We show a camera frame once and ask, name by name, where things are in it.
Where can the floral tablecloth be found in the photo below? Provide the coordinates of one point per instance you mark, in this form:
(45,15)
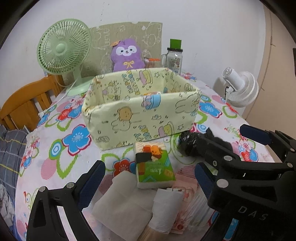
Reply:
(69,143)

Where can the black plastic bag roll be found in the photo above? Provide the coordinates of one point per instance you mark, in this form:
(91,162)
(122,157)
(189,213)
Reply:
(189,143)

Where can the beige printed board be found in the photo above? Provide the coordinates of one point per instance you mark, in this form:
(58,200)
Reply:
(150,39)

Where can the grey plaid cloth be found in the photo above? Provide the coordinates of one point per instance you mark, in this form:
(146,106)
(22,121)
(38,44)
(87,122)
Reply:
(11,150)

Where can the pink striped cloth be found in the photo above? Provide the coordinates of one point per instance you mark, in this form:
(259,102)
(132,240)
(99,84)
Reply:
(201,213)

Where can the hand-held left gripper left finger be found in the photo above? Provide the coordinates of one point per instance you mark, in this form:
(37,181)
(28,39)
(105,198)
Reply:
(92,183)

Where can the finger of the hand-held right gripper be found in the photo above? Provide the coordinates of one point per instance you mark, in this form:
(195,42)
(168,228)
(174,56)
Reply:
(254,134)
(231,160)

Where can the white fan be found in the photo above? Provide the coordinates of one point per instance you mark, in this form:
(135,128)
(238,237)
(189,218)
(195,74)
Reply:
(242,89)

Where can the white paper roll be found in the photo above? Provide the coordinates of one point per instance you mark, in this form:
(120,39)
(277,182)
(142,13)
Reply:
(165,208)

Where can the green desk fan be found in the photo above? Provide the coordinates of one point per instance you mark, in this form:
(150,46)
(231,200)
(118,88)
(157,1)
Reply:
(62,48)

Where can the small orange white object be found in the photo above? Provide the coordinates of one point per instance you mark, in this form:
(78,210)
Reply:
(152,62)

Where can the green orange tissue packet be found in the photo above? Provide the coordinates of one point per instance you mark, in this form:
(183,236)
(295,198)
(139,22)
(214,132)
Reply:
(155,166)

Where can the glass jar with green lid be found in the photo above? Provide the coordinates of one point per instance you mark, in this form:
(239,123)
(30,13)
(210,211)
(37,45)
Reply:
(174,59)

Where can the white towel pack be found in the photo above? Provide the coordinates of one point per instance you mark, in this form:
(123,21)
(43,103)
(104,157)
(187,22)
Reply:
(120,204)

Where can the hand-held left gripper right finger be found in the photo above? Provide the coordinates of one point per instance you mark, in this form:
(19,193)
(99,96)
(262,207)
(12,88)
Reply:
(203,182)

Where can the wooden chair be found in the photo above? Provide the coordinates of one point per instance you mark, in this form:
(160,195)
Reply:
(25,102)

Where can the purple plush toy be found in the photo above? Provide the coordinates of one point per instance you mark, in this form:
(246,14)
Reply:
(126,54)

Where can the pink wet wipes packet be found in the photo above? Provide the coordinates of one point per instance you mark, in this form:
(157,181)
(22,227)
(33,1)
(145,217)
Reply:
(185,208)

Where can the yellow printed fabric storage box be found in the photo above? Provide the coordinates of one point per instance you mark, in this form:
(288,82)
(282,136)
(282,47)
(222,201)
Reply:
(129,120)

